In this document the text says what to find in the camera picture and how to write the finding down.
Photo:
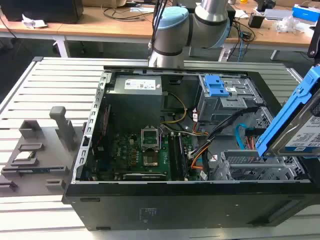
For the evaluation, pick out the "hard disk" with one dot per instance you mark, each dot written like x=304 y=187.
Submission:
x=295 y=125

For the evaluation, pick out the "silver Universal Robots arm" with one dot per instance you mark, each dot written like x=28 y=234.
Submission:
x=180 y=27

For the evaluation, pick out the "metal disk bay cage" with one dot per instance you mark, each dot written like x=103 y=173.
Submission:
x=225 y=102

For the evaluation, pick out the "blue and white box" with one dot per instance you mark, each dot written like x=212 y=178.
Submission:
x=306 y=12

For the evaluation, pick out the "crumpled clear plastic bag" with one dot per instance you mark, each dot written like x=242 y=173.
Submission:
x=290 y=22

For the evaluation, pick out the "small black cube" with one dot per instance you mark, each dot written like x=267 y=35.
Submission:
x=255 y=20

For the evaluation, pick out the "blue plastic bay latch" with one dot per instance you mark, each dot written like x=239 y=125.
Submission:
x=215 y=86

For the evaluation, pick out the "metal lower drive cage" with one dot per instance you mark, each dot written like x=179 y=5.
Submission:
x=252 y=166

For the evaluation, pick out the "black RAM stick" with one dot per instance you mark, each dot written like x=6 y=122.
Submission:
x=180 y=157

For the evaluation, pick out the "grey power supply unit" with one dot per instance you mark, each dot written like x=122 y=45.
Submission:
x=140 y=86

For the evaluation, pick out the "wooden desk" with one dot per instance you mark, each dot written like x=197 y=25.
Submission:
x=120 y=23

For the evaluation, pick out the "CPU socket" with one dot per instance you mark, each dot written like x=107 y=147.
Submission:
x=150 y=160

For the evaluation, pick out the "green motherboard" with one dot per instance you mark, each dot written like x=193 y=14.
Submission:
x=147 y=157

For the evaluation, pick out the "black open PC case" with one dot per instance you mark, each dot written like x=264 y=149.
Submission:
x=175 y=195

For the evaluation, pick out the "graphics card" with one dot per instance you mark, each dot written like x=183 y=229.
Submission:
x=145 y=177

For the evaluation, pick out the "black box on desk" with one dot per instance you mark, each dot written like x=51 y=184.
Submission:
x=42 y=10

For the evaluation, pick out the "crumpled white paper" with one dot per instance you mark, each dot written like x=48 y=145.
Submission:
x=32 y=22

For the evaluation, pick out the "grey parts rack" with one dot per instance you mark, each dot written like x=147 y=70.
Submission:
x=35 y=155

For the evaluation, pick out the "RAM stick on rack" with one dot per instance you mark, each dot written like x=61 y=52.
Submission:
x=37 y=170

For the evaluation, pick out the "silver CPU chip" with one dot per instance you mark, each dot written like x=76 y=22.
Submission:
x=23 y=156

